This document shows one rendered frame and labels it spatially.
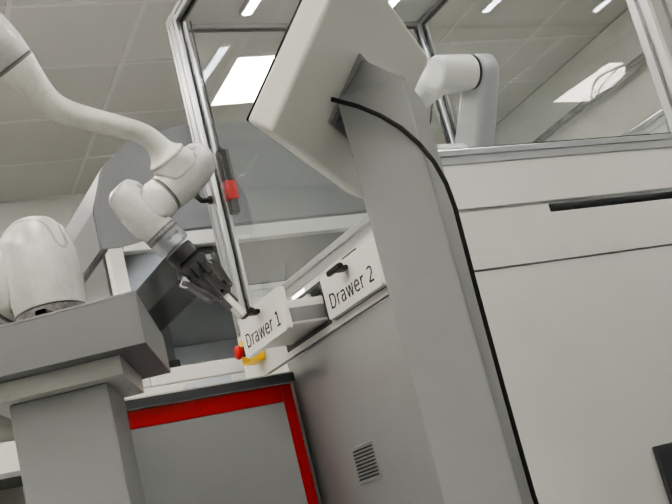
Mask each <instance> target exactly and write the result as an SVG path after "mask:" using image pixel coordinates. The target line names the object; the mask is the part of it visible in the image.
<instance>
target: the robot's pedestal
mask: <svg viewBox="0 0 672 504"><path fill-rule="evenodd" d="M142 393H144V388H143V383H142V378H141V376H140V375H139V374H138V373H137V372H136V371H135V370H134V369H133V368H132V367H131V366H130V365H129V364H128V363H127V362H126V361H125V360H124V359H123V358H122V357H121V356H120V355H116V356H112V357H108V358H104V359H100V360H95V361H91V362H87V363H83V364H79V365H74V366H70V367H66V368H62V369H58V370H53V371H49V372H45V373H41V374H37V375H32V376H28V377H24V378H20V379H16V380H11V381H7V382H3V383H0V415H2V416H4V417H7V418H9V419H11V421H12V427H13V432H14V438H15V444H16V450H17V456H18V461H19V467H20V473H21V479H22V484H23V490H24V496H25V502H26V504H145V500H144V495H143V490H142V485H141V480H140V475H139V470H138V465H137V460H136V455H135V450H134V445H133V440H132V435H131V430H130V425H129V420H128V415H127V410H126V405H125V400H124V398H125V397H130V396H134V395H138V394H142Z"/></svg>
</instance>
